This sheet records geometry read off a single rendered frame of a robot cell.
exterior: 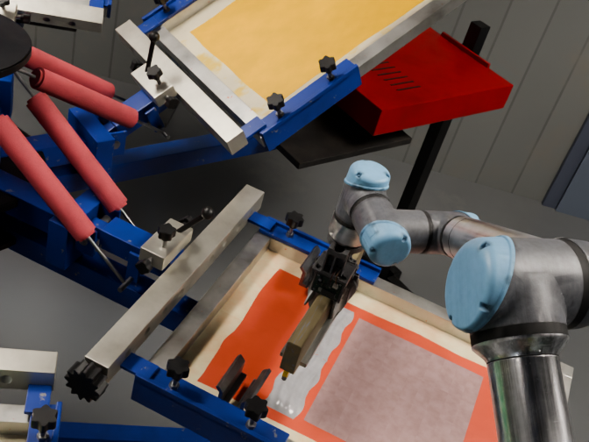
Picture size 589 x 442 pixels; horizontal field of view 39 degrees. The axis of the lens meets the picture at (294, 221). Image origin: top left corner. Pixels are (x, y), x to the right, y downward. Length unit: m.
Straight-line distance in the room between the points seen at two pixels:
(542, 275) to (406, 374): 0.83
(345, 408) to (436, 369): 0.26
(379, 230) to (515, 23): 2.80
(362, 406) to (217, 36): 1.14
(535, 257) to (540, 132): 3.32
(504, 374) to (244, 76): 1.39
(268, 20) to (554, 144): 2.34
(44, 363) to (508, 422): 0.84
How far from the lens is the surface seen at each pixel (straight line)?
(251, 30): 2.33
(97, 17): 2.40
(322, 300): 1.60
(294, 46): 2.25
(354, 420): 1.67
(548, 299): 1.01
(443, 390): 1.81
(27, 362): 1.53
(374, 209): 1.38
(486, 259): 0.99
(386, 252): 1.35
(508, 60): 4.13
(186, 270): 1.73
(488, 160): 4.39
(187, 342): 1.66
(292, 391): 1.66
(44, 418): 1.43
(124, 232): 1.80
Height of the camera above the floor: 2.19
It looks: 36 degrees down
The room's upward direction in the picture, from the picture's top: 17 degrees clockwise
